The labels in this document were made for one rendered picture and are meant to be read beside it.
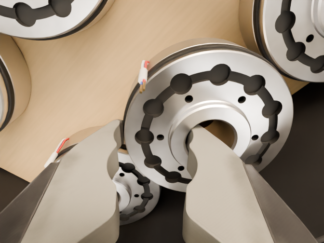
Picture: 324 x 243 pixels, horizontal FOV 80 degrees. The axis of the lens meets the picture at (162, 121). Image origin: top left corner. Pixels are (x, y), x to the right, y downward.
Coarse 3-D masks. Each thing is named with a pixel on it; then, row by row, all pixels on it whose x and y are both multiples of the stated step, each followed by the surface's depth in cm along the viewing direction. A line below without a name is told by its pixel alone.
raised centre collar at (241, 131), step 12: (192, 108) 10; (204, 108) 10; (216, 108) 10; (228, 108) 10; (180, 120) 11; (192, 120) 11; (204, 120) 11; (228, 120) 11; (240, 120) 11; (180, 132) 11; (240, 132) 11; (168, 144) 12; (180, 144) 11; (228, 144) 12; (240, 144) 12; (180, 156) 12; (240, 156) 12
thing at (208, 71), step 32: (192, 64) 9; (224, 64) 10; (256, 64) 10; (160, 96) 11; (192, 96) 10; (224, 96) 10; (256, 96) 11; (288, 96) 11; (128, 128) 11; (160, 128) 11; (256, 128) 12; (288, 128) 12; (160, 160) 13; (256, 160) 13
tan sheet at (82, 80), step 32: (128, 0) 13; (160, 0) 13; (192, 0) 13; (224, 0) 13; (96, 32) 14; (128, 32) 14; (160, 32) 14; (192, 32) 14; (224, 32) 14; (32, 64) 15; (64, 64) 15; (96, 64) 15; (128, 64) 15; (32, 96) 16; (64, 96) 16; (96, 96) 16; (32, 128) 17; (64, 128) 18; (0, 160) 19; (32, 160) 19
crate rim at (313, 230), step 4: (320, 224) 10; (312, 228) 10; (316, 228) 10; (320, 228) 10; (312, 232) 10; (316, 232) 10; (320, 232) 10; (316, 236) 10; (320, 236) 10; (316, 240) 10; (320, 240) 10
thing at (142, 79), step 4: (144, 60) 11; (144, 64) 11; (144, 68) 10; (140, 72) 9; (144, 72) 9; (140, 76) 9; (144, 76) 9; (140, 80) 9; (144, 80) 8; (140, 84) 8; (144, 84) 8; (140, 88) 8; (144, 88) 8; (140, 92) 8
